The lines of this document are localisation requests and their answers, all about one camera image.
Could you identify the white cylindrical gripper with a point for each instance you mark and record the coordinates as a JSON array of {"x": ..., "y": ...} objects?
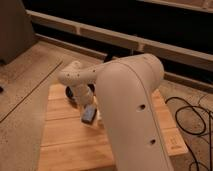
[{"x": 82, "y": 95}]

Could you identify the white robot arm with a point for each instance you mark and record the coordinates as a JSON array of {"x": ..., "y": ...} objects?
[{"x": 124, "y": 90}]

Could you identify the blue sponge block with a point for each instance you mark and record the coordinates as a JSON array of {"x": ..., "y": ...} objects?
[{"x": 89, "y": 114}]

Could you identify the white tube with red cap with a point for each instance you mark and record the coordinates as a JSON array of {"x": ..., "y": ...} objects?
[{"x": 99, "y": 118}]

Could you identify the grey cabinet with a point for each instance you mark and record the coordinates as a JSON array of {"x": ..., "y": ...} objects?
[{"x": 16, "y": 31}]

